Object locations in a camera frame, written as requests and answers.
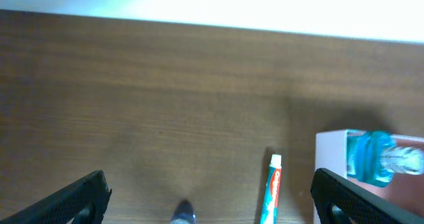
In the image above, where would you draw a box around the clear purple spray bottle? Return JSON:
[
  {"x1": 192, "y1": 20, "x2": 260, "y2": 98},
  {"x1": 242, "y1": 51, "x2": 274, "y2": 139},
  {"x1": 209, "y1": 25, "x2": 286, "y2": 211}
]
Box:
[{"x1": 170, "y1": 199, "x2": 197, "y2": 224}]

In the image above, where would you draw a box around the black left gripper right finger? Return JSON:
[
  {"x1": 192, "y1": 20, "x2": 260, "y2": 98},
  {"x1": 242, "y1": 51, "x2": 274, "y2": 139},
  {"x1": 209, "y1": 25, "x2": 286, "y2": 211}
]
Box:
[{"x1": 311, "y1": 168, "x2": 423, "y2": 224}]

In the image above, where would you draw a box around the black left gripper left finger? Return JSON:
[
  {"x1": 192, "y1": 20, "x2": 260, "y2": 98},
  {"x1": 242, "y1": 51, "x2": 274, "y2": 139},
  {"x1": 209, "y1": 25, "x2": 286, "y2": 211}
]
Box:
[{"x1": 1, "y1": 170, "x2": 112, "y2": 224}]

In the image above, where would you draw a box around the blue mouthwash bottle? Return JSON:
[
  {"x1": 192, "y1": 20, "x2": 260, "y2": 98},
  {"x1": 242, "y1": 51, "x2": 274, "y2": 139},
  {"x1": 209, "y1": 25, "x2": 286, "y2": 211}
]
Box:
[{"x1": 346, "y1": 131, "x2": 423, "y2": 188}]

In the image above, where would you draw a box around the red green toothpaste tube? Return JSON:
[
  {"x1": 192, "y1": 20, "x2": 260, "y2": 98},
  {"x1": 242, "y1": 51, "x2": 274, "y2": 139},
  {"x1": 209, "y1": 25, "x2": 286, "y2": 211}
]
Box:
[{"x1": 259, "y1": 154, "x2": 282, "y2": 224}]

